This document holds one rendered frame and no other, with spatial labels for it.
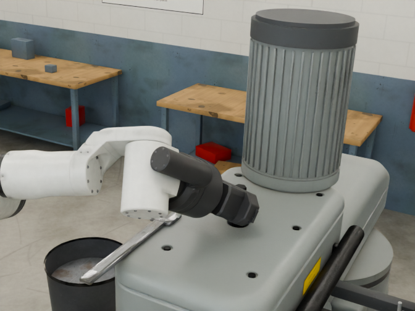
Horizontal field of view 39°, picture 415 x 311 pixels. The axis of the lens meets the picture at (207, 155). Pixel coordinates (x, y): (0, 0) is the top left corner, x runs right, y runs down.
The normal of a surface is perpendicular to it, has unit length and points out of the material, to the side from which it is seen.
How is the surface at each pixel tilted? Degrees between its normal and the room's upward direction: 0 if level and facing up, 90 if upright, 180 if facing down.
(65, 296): 94
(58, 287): 94
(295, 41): 90
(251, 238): 0
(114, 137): 51
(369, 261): 0
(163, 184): 66
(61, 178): 80
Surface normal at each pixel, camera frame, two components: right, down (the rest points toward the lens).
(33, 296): 0.04, -0.93
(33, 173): -0.02, -0.07
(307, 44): -0.04, 0.37
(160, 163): -0.61, -0.27
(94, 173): 0.98, -0.04
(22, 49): -0.51, 0.30
